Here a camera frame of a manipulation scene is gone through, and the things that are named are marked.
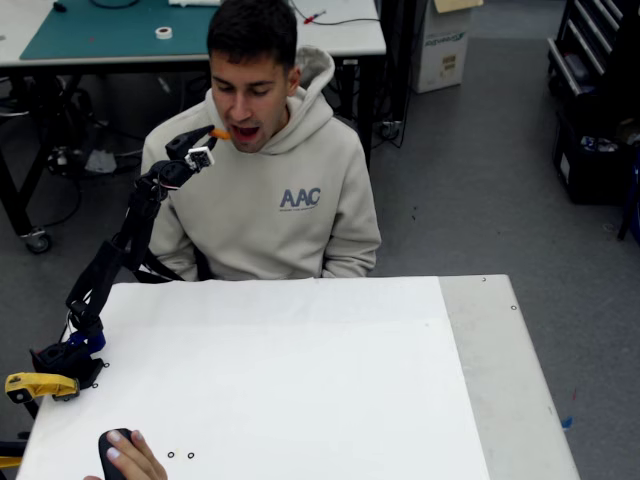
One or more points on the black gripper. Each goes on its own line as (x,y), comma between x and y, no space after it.
(183,143)

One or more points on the orange snack piece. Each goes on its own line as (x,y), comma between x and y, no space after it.
(222,134)

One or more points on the black computer mouse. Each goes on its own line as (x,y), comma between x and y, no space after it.
(107,465)

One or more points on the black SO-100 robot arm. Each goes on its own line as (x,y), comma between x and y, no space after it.
(100,280)

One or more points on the operator hand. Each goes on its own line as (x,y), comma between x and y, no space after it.
(137,462)

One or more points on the man in beige hoodie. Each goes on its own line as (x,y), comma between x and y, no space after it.
(260,210)

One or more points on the white plastic bag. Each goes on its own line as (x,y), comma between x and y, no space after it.
(101,161)

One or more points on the white tape roll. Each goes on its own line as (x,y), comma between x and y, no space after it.
(164,32)

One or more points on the white cloth piece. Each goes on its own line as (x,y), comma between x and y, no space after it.
(192,2)

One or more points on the green cutting mat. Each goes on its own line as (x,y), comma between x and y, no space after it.
(100,30)

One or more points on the red screwdriver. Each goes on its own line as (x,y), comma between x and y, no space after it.
(314,17)

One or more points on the grey caster wheel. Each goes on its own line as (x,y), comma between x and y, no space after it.
(391,130)
(37,241)

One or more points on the white paper sheet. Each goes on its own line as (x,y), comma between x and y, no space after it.
(300,375)

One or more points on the white cardboard box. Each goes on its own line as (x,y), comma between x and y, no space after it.
(442,55)

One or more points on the yellow black table clamp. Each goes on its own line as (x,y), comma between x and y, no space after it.
(10,460)
(40,385)

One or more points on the black storage bin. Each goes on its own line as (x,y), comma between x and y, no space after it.
(595,170)

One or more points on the black drawer tool cart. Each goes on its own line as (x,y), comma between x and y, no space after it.
(590,45)

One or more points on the blue tape scrap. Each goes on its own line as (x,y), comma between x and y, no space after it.
(567,422)

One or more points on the white gripper camera module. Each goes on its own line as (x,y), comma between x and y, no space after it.
(200,159)

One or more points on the white workbench black frame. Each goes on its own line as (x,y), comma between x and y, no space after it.
(345,40)

